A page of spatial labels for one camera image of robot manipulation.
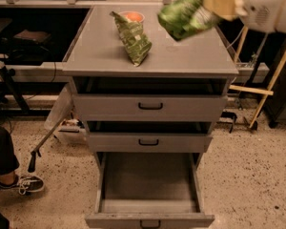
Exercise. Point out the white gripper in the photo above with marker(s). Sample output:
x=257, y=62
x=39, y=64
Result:
x=263, y=8

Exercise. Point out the green rice chip bag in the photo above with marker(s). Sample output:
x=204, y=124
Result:
x=185, y=18

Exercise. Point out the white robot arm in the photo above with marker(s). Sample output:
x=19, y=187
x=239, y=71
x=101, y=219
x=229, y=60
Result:
x=258, y=15

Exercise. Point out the green chip bag on counter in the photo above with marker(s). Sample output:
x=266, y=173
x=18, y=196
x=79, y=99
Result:
x=136, y=42

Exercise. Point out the grey drawer cabinet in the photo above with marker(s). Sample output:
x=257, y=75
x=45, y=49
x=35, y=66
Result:
x=98, y=51

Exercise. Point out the grey top drawer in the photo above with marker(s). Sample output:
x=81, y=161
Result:
x=154, y=99

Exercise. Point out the grey drawer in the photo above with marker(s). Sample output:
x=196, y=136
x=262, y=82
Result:
x=149, y=136
x=154, y=99
x=148, y=191

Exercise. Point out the grey middle drawer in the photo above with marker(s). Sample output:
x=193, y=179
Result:
x=149, y=136

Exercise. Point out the grey bottom drawer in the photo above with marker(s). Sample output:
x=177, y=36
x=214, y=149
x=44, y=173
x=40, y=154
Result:
x=148, y=191

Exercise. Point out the dark box on shelf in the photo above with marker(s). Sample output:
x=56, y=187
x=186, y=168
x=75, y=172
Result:
x=37, y=37

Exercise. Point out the clear plastic bin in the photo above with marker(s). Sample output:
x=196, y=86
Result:
x=71, y=131

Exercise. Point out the grey reacher stick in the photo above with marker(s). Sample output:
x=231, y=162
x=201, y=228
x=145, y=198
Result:
x=36, y=151

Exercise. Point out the black sneaker white laces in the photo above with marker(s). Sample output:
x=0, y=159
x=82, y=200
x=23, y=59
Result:
x=25, y=184

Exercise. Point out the black trouser leg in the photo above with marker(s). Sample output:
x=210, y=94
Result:
x=8, y=159

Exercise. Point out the wooden easel frame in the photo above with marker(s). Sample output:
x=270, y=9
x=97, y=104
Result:
x=252, y=125

